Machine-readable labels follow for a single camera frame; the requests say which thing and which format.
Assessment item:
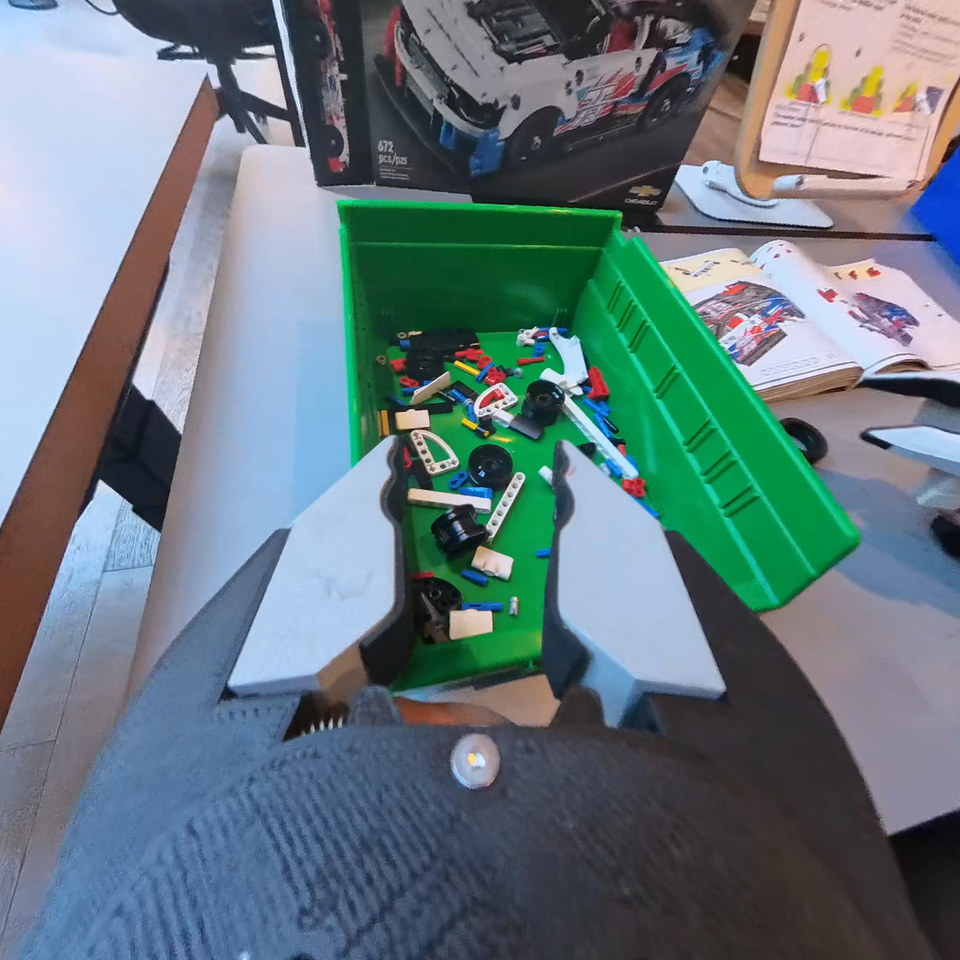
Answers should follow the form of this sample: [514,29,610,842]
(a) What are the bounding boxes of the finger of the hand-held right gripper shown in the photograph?
[861,423,960,511]
[858,371,960,410]

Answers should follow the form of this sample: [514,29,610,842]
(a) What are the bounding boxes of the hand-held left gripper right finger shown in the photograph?
[540,441,729,730]

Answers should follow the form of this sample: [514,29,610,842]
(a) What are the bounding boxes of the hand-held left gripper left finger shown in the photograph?
[225,437,411,696]

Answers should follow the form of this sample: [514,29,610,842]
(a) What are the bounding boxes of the black toy tire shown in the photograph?
[780,418,830,466]

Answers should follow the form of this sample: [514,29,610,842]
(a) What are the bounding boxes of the toy car instruction booklet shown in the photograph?
[660,240,960,402]

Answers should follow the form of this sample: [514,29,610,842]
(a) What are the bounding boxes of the pile of small toy bricks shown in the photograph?
[375,324,661,646]

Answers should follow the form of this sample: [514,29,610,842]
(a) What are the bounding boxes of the green plastic bin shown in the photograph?
[336,198,862,695]

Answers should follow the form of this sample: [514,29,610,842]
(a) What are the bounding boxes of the blue object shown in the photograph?
[911,168,960,264]

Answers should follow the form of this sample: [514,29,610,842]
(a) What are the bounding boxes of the long white toy beam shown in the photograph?
[561,391,630,481]

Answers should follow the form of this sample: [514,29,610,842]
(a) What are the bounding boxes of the black table leg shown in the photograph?
[97,382,183,534]

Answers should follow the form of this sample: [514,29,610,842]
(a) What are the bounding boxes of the white toy arch piece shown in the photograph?
[547,326,594,395]

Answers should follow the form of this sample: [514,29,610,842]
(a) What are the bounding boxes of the printed paper sheet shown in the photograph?
[759,0,955,181]

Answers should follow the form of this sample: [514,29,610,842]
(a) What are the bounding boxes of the rounded wooden board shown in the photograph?
[737,0,960,202]

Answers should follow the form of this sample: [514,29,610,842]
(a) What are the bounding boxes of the toy car set box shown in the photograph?
[271,0,759,211]

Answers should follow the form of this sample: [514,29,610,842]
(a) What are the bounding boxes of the black office chair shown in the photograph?
[112,0,305,147]

